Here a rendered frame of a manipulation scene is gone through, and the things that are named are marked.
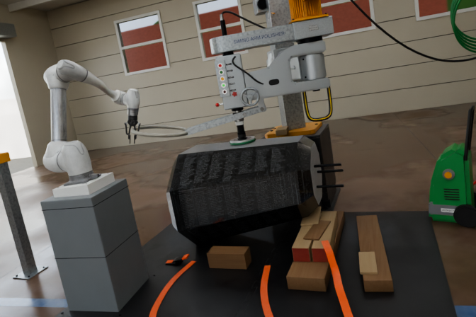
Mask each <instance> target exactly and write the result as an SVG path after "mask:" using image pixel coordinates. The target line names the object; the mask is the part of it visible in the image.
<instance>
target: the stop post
mask: <svg viewBox="0 0 476 317"><path fill-rule="evenodd" d="M10 160H11V158H10V156H9V152H1V153H0V193H1V198H2V200H3V204H4V208H5V210H6V215H7V218H8V222H9V225H10V228H11V233H12V235H13V239H14V243H15V245H16V250H17V253H18V257H19V260H20V263H21V267H22V270H23V271H22V272H20V273H19V274H17V275H16V276H14V277H13V278H14V279H30V278H32V277H34V276H36V275H37V274H38V273H40V272H42V271H43V270H45V269H46V268H48V266H38V265H36V263H35V258H34V256H33V252H32V248H31V245H30V241H29V238H28V233H27V231H26V226H25V223H24V220H23V215H22V213H21V208H20V205H19V202H18V198H17V195H16V190H15V187H14V184H13V180H12V177H11V172H10V170H9V165H8V161H10Z"/></svg>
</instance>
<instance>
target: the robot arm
mask: <svg viewBox="0 0 476 317"><path fill-rule="evenodd" d="M44 80H45V82H46V83H47V85H48V88H49V89H50V95H51V142H50V143H49V144H48V145H47V149H46V152H45V155H44V157H43V164H44V166H45V167H46V169H48V170H49V171H52V172H56V173H63V172H68V175H69V182H67V183H65V184H64V186H68V185H77V184H84V183H87V182H89V181H90V180H93V179H94V178H98V177H99V176H101V173H94V172H93V169H92V165H91V159H90V156H89V153H88V151H87V149H86V147H85V146H84V144H83V143H82V142H80V141H72V142H68V141H67V94H66V90H67V89H68V88H69V83H70V81H74V80H76V81H80V82H82V83H87V84H90V85H92V86H95V87H97V88H99V89H100V90H101V91H103V92H104V93H105V94H106V95H108V96H110V97H111V100H112V101H113V102H114V103H116V104H118V105H126V106H127V114H128V121H127V122H125V123H124V124H125V131H126V134H127V135H128V139H129V140H130V130H131V127H132V126H133V127H134V129H135V131H136V127H135V126H136V124H138V132H139V130H140V125H141V123H139V122H138V121H137V115H138V112H139V105H140V94H139V91H138V90H137V89H133V88H130V89H129V90H128V91H127V93H126V92H123V91H119V90H116V91H113V90H111V89H109V87H107V85H106V84H105V83H104V82H103V81H102V80H100V79H99V78H97V77H96V76H94V75H93V74H92V73H91V72H90V71H88V70H87V69H85V68H83V67H82V66H80V65H79V64H77V63H74V62H72V61H69V60H65V59H62V60H60V61H59V62H58V63H57V64H56V65H53V66H51V67H49V68H48V69H47V70H46V71H45V73H44ZM127 124H129V126H130V128H129V132H128V129H127Z"/></svg>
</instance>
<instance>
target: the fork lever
mask: <svg viewBox="0 0 476 317"><path fill-rule="evenodd" d="M242 111H243V112H240V113H237V114H230V115H226V116H224V117H220V118H217V119H214V120H211V121H208V122H204V123H202V124H199V125H195V126H192V127H189V128H187V129H186V130H185V132H187V133H188V135H191V134H195V133H197V132H201V131H203V130H206V129H210V128H213V127H216V126H219V125H223V124H226V123H228V122H232V121H235V120H238V119H242V118H244V117H248V116H250V115H254V114H257V113H259V106H258V105H257V106H254V107H252V108H248V109H246V110H242ZM188 135H187V136H188Z"/></svg>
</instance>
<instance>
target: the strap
mask: <svg viewBox="0 0 476 317"><path fill-rule="evenodd" d="M321 242H322V245H323V247H324V250H325V252H326V254H327V259H328V261H329V265H330V268H331V272H332V276H333V280H334V286H335V290H336V293H337V296H338V298H339V302H340V304H341V309H342V311H343V314H344V317H353V315H352V313H351V309H350V306H349V303H348V300H347V298H346V294H345V291H344V288H343V284H342V282H341V275H340V272H339V268H338V265H337V264H336V260H335V257H334V253H333V250H332V247H331V246H330V244H329V242H328V240H327V241H321ZM195 262H196V261H190V262H189V264H187V265H186V266H185V267H184V268H183V269H181V270H180V271H179V272H178V273H177V274H176V275H174V276H173V278H172V279H171V280H170V281H169V282H168V284H167V285H166V286H165V288H163V290H162V291H161V293H160V295H159V296H158V298H157V300H156V301H155V303H154V305H153V307H152V310H151V311H150V314H149V317H156V315H157V311H158V309H159V306H160V304H161V302H162V300H163V298H164V297H165V295H166V293H167V292H168V290H169V289H170V287H171V286H172V284H173V283H174V282H175V281H176V280H177V279H178V278H179V277H180V276H181V275H182V274H183V273H184V272H185V271H186V270H187V269H188V268H189V267H190V266H192V265H193V264H194V263H195ZM270 268H271V266H270V265H264V269H263V274H262V278H261V290H260V292H261V304H262V308H263V313H264V315H265V317H273V314H272V312H271V307H270V305H269V301H268V292H267V285H268V276H269V272H270Z"/></svg>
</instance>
